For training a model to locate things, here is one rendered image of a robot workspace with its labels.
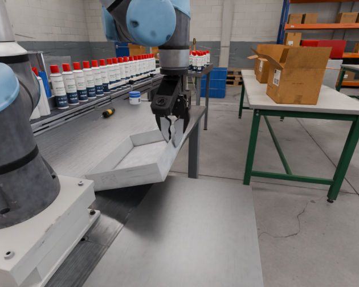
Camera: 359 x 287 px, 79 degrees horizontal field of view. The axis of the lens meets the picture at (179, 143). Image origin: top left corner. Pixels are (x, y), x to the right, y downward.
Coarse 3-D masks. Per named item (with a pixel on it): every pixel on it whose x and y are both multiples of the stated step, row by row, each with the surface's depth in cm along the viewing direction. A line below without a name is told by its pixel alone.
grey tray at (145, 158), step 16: (128, 144) 77; (144, 144) 79; (160, 144) 74; (112, 160) 66; (128, 160) 69; (144, 160) 65; (160, 160) 51; (96, 176) 54; (112, 176) 53; (128, 176) 52; (144, 176) 51; (160, 176) 50
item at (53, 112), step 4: (96, 96) 134; (100, 96) 134; (104, 96) 134; (88, 100) 125; (92, 100) 125; (80, 104) 117; (84, 104) 118; (56, 108) 110; (68, 108) 110; (72, 108) 110; (52, 112) 104; (56, 112) 104; (60, 112) 104; (48, 116) 98; (52, 116) 99; (32, 120) 93; (36, 120) 93; (40, 120) 93
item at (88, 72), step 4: (84, 64) 120; (88, 64) 121; (84, 68) 121; (88, 68) 121; (84, 72) 121; (88, 72) 121; (84, 76) 122; (88, 76) 122; (92, 76) 124; (88, 80) 123; (92, 80) 124; (88, 84) 123; (92, 84) 125; (88, 88) 124; (92, 88) 125; (88, 92) 125; (92, 92) 126; (88, 96) 126; (92, 96) 127
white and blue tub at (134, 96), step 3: (129, 93) 134; (132, 93) 133; (135, 93) 133; (138, 93) 134; (129, 96) 135; (132, 96) 134; (135, 96) 134; (138, 96) 135; (129, 99) 136; (132, 99) 135; (135, 99) 135; (138, 99) 136; (132, 102) 136; (135, 102) 135; (138, 102) 136
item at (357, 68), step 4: (340, 64) 431; (344, 64) 429; (344, 68) 424; (348, 68) 410; (352, 68) 387; (356, 68) 375; (344, 72) 428; (356, 72) 383; (340, 76) 435; (340, 80) 435; (340, 84) 438; (352, 96) 443; (356, 96) 436
